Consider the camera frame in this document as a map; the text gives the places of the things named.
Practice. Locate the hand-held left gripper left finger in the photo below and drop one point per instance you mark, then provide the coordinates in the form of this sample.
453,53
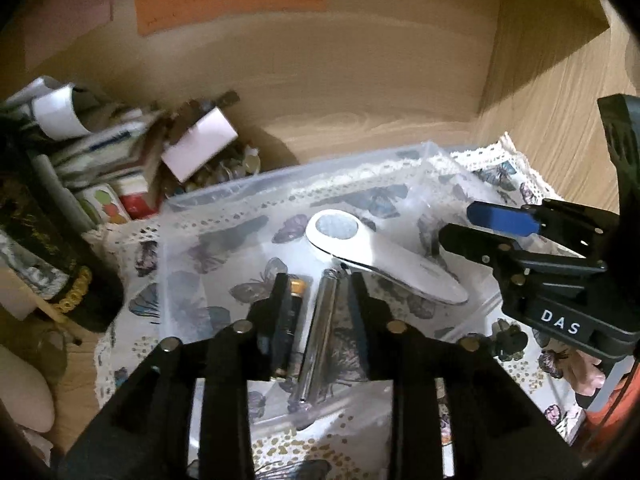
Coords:
286,320

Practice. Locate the white cardboard box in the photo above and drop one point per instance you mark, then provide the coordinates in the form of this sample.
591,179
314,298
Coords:
200,142

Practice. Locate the white rounded object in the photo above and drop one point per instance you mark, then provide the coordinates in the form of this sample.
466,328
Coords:
25,390

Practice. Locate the white handheld magnifier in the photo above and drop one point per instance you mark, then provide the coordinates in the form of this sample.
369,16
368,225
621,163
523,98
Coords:
400,262

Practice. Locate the stack of books and papers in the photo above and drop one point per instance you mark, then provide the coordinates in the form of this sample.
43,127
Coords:
105,145

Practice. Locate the pile of coins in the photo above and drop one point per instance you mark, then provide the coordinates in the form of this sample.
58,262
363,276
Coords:
240,165

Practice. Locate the black battery gold cap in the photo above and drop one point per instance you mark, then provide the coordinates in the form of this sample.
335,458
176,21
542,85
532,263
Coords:
298,310

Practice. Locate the butterfly print lace tablecloth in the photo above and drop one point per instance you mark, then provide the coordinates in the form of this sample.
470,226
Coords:
122,357

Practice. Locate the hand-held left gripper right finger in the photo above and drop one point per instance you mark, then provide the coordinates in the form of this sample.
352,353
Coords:
361,320

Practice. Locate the person's right hand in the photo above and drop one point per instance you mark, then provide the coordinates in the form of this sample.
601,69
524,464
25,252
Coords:
589,375

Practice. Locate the wooden stick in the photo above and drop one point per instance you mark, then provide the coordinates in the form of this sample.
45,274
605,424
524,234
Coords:
62,320

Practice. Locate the person's right forearm orange sleeve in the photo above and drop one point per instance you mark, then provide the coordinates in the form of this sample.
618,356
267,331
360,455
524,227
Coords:
616,410

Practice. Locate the red small box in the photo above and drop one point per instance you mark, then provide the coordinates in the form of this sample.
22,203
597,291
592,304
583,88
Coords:
137,205

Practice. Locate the silver metal cylinder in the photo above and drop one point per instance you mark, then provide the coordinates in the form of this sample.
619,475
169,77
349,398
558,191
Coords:
320,330

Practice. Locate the colourful spotted box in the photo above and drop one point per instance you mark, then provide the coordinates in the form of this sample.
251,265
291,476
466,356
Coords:
102,205

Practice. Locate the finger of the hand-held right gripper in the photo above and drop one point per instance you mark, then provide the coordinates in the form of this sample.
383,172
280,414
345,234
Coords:
502,218
475,242

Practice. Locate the pink paper sheet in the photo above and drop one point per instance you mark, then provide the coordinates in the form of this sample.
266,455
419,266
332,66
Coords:
70,10

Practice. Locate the clear plastic storage box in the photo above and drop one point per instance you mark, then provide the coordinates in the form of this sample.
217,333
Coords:
220,255

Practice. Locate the grey tube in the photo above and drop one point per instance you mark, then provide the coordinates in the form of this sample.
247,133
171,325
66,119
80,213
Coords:
60,190

